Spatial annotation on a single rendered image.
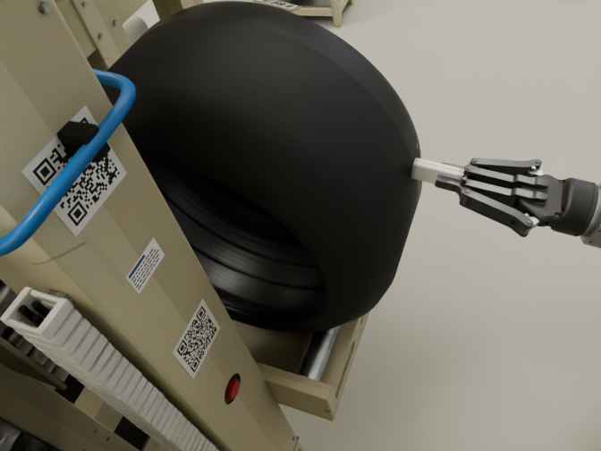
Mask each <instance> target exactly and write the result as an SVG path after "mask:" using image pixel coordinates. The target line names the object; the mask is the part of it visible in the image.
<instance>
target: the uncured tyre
mask: <svg viewBox="0 0 601 451"><path fill-rule="evenodd" d="M107 72H113V73H117V74H120V75H122V76H124V77H126V78H127V79H129V80H130V81H131V82H132V83H133V84H134V86H135V89H136V98H135V101H134V103H133V105H132V107H131V109H130V111H129V112H128V114H127V115H126V116H125V117H124V118H123V120H122V123H123V126H124V128H125V129H126V131H127V132H128V134H129V135H130V137H131V140H132V142H133V143H134V145H135V147H136V149H137V151H138V152H139V153H140V156H141V158H142V159H143V161H144V163H145V165H146V167H147V168H148V170H149V172H150V174H151V175H152V177H153V179H154V181H155V183H156V184H157V187H158V189H159V190H160V191H161V193H162V195H163V197H164V199H165V201H166V203H167V205H168V207H169V208H170V210H171V211H172V213H173V215H174V217H175V219H176V221H177V223H178V224H179V226H180V228H181V229H182V231H183V233H184V235H185V237H186V239H187V240H188V242H189V244H190V246H191V248H192V249H193V251H194V253H195V255H196V256H197V258H198V260H199V263H200V264H201V266H202V267H203V269H204V271H205V272H206V274H207V277H208V279H209V280H210V282H211V284H212V286H213V287H214V288H215V290H216V293H217V295H218V296H219V298H220V300H221V302H222V304H223V305H224V307H225V309H226V311H227V312H228V314H229V316H230V318H231V319H233V320H236V321H239V322H241V323H244V324H248V325H251V326H254V327H258V328H265V329H270V330H274V331H281V332H289V333H313V332H320V331H325V330H328V329H331V328H335V327H338V326H340V325H342V324H344V323H347V322H349V321H352V320H355V319H357V318H359V317H361V316H363V315H365V314H367V313H368V312H369V311H371V310H372V309H373V308H374V307H375V306H376V305H377V304H378V303H379V301H380V300H381V298H382V297H383V296H384V294H385V293H386V291H387V290H388V288H389V287H390V285H391V284H392V282H393V281H394V277H395V274H396V271H397V268H398V266H399V263H400V259H401V256H402V252H403V249H404V246H405V243H406V240H407V237H408V234H409V231H410V229H411V223H412V220H413V218H414V215H415V211H416V208H417V206H418V203H419V197H420V194H421V189H422V181H420V180H416V179H412V178H411V171H412V167H413V163H414V160H415V158H416V157H417V158H419V154H418V151H417V149H416V146H415V143H416V133H417V132H416V129H415V126H414V124H413V121H412V120H411V117H410V114H409V112H408V110H407V109H406V107H405V105H404V104H403V102H402V100H401V99H400V97H399V96H398V94H397V93H396V91H395V90H394V88H393V87H392V85H391V84H390V83H389V81H388V80H387V79H386V78H385V76H384V75H383V74H382V73H381V72H380V71H379V70H378V69H377V68H376V67H375V66H374V65H373V64H372V63H371V62H370V61H369V60H368V59H367V58H366V57H365V56H364V55H363V54H361V53H360V52H359V51H358V50H357V49H355V48H354V47H353V46H351V45H350V44H349V43H347V42H346V41H344V40H343V39H342V38H340V37H338V36H337V35H335V34H334V33H333V32H331V31H330V30H327V29H325V28H324V27H322V26H320V25H318V24H316V23H315V22H313V21H310V20H308V19H306V18H304V17H301V16H299V15H297V14H295V13H291V12H288V11H285V10H283V9H279V8H276V7H273V6H269V5H265V4H257V3H252V2H243V1H216V2H209V3H204V4H197V5H193V6H191V7H189V8H186V9H183V10H181V11H179V12H177V13H173V14H170V15H168V16H166V17H165V18H163V19H162V20H160V21H158V22H157V23H155V24H154V25H153V26H151V27H150V28H149V29H148V30H147V31H146V32H145V33H144V34H143V35H142V36H141V37H140V38H139V39H138V40H137V41H136V42H135V43H134V44H133V45H132V46H131V47H130V48H129V49H128V50H127V51H126V52H125V53H124V54H123V55H122V56H121V57H120V58H119V59H118V60H117V61H116V62H115V63H114V64H113V65H112V66H111V67H110V68H109V69H108V70H107ZM393 167H394V172H393V174H392V177H391V180H390V182H389V184H388V187H387V190H386V192H385V196H384V198H383V201H382V203H381V202H380V200H381V199H382V196H383V193H384V191H385V187H386V185H387V182H388V179H389V177H390V174H391V172H392V170H393Z"/></svg>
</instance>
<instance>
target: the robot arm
mask: <svg viewBox="0 0 601 451"><path fill-rule="evenodd" d="M541 164H542V161H541V160H539V159H532V160H527V161H517V160H504V159H492V158H478V157H474V158H472V159H471V160H470V162H469V163H468V164H467V165H466V166H457V165H454V164H450V163H446V162H441V164H440V163H436V162H432V161H428V160H425V159H421V158H417V157H416V158H415V160H414V163H413V167H412V171H411V178H412V179H416V180H420V181H423V182H427V183H433V184H434V185H435V187H437V188H440V189H444V190H448V191H454V192H456V193H457V194H458V195H459V198H460V202H459V204H460V205H461V206H463V207H464V208H467V209H470V210H472V211H474V212H476V213H478V214H480V215H482V216H484V217H488V218H490V219H492V220H494V221H495V222H498V223H500V224H502V225H504V226H508V227H510V228H511V229H512V230H513V231H514V232H515V233H517V234H518V235H519V236H521V237H527V236H528V234H529V231H530V230H531V229H533V228H534V227H536V226H550V228H551V229H552V230H553V231H555V232H558V233H562V234H568V235H571V236H575V237H578V236H579V237H580V239H581V241H582V242H583V243H584V244H586V245H589V246H592V247H596V248H599V249H601V183H599V184H598V185H596V184H595V183H592V182H589V181H584V180H581V179H577V178H572V177H570V178H567V179H564V180H559V179H556V178H554V177H553V176H551V175H550V174H545V173H544V172H543V170H542V169H541V168H540V166H541Z"/></svg>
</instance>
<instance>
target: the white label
mask: <svg viewBox="0 0 601 451"><path fill-rule="evenodd" d="M252 2H254V3H258V4H265V5H269V6H273V7H276V8H279V9H283V10H286V11H290V12H293V11H296V10H298V9H301V6H298V5H295V4H288V3H285V2H281V1H277V0H252Z"/></svg>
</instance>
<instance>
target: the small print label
mask: <svg viewBox="0 0 601 451"><path fill-rule="evenodd" d="M164 256H165V255H164V253H163V252H162V250H161V248H160V247H159V245H158V244H157V242H156V240H155V238H154V237H153V239H152V240H151V242H150V243H149V245H148V247H147V248H146V250H144V251H143V253H142V254H141V256H140V258H139V259H138V261H137V262H136V264H135V265H134V267H133V268H132V269H131V271H130V273H129V274H128V276H127V277H126V278H127V280H128V281H129V282H130V283H131V285H132V286H133V288H134V289H135V290H136V291H137V293H138V294H140V292H141V290H142V289H143V287H144V286H145V284H146V283H147V281H148V280H149V278H150V277H151V275H152V274H153V272H154V271H155V269H156V268H157V266H158V264H159V263H160V261H161V260H162V258H163V257H164Z"/></svg>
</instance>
